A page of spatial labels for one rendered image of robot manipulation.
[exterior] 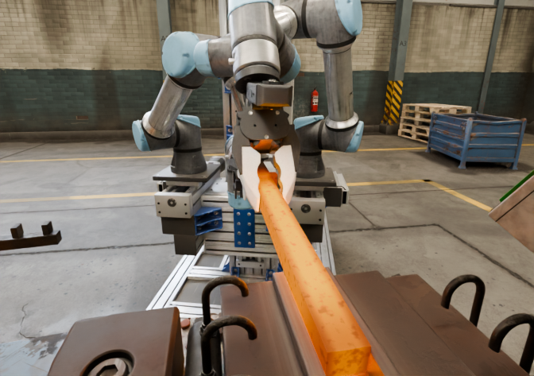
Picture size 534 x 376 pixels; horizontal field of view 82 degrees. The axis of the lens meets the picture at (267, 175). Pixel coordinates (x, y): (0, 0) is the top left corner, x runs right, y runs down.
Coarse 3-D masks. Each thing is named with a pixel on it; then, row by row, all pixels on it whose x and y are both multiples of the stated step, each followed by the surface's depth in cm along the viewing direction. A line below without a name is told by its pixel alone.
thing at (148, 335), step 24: (144, 312) 26; (168, 312) 26; (72, 336) 24; (96, 336) 24; (120, 336) 24; (144, 336) 24; (168, 336) 24; (72, 360) 22; (96, 360) 22; (120, 360) 22; (144, 360) 22; (168, 360) 22
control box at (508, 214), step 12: (528, 180) 45; (516, 192) 47; (528, 192) 46; (504, 204) 48; (516, 204) 47; (528, 204) 46; (492, 216) 50; (504, 216) 49; (516, 216) 47; (528, 216) 46; (504, 228) 49; (516, 228) 48; (528, 228) 46; (528, 240) 47
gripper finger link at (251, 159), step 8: (248, 152) 43; (256, 152) 43; (248, 160) 43; (256, 160) 43; (248, 168) 42; (256, 168) 43; (240, 176) 43; (248, 176) 42; (256, 176) 42; (248, 184) 42; (256, 184) 42; (248, 192) 42; (256, 192) 42; (248, 200) 43; (256, 200) 42; (256, 208) 42
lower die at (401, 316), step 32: (224, 288) 27; (256, 288) 27; (288, 288) 26; (352, 288) 28; (384, 288) 28; (416, 288) 29; (256, 320) 24; (288, 320) 23; (384, 320) 24; (416, 320) 24; (448, 320) 25; (224, 352) 21; (256, 352) 21; (288, 352) 21; (384, 352) 20; (416, 352) 21; (448, 352) 21; (480, 352) 22
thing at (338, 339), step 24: (264, 168) 52; (264, 192) 43; (264, 216) 40; (288, 216) 36; (288, 240) 31; (288, 264) 28; (312, 264) 27; (312, 288) 24; (336, 288) 24; (312, 312) 22; (336, 312) 22; (312, 336) 21; (336, 336) 20; (360, 336) 20; (336, 360) 19; (360, 360) 19
